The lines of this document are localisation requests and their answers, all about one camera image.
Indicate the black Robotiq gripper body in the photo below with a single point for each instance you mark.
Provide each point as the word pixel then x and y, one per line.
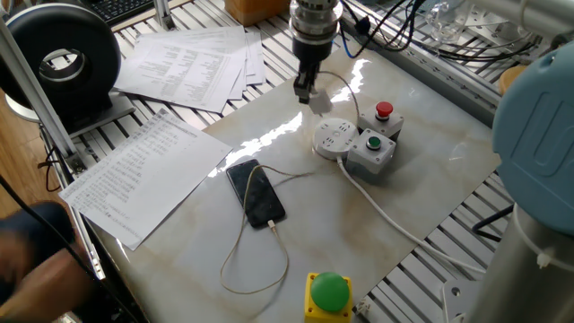
pixel 311 53

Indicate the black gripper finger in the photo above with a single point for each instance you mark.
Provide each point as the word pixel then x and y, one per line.
pixel 314 83
pixel 301 89

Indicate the white USB charger plug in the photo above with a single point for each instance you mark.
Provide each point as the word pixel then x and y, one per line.
pixel 320 103

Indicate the round white power socket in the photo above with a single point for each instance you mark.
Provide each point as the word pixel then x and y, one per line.
pixel 334 137

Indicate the small green button box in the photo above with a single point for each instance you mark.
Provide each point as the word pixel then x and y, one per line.
pixel 367 159

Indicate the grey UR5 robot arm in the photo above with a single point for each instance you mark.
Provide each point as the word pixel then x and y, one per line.
pixel 533 134

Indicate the white paper sheet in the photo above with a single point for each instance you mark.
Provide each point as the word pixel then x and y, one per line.
pixel 251 63
pixel 261 63
pixel 224 38

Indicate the orange-brown box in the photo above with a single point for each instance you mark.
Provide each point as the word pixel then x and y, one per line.
pixel 260 11

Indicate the red push button box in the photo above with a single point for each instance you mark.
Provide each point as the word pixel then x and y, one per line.
pixel 388 124

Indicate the black smartphone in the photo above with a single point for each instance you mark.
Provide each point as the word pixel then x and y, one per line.
pixel 262 199

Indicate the paper sheet with printed table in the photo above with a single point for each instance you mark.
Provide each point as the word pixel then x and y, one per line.
pixel 179 76

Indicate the clear plastic container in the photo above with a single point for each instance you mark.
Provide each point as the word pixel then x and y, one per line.
pixel 444 20

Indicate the white marble slab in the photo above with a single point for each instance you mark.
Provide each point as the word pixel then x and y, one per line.
pixel 403 202

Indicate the paper sheet with handwritten list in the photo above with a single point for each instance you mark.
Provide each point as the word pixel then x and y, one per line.
pixel 143 179

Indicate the black keyboard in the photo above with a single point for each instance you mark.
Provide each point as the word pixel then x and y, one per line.
pixel 121 9

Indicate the wooden round stand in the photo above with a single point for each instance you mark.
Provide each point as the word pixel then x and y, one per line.
pixel 511 78

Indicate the yellow box green mushroom button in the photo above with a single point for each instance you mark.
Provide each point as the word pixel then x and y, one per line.
pixel 329 291

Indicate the person in dark trousers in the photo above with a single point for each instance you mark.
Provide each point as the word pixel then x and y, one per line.
pixel 40 278

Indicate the aluminium frame rail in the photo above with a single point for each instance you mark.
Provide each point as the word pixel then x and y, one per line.
pixel 36 94
pixel 448 85

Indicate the aluminium frame post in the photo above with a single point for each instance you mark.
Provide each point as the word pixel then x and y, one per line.
pixel 163 13

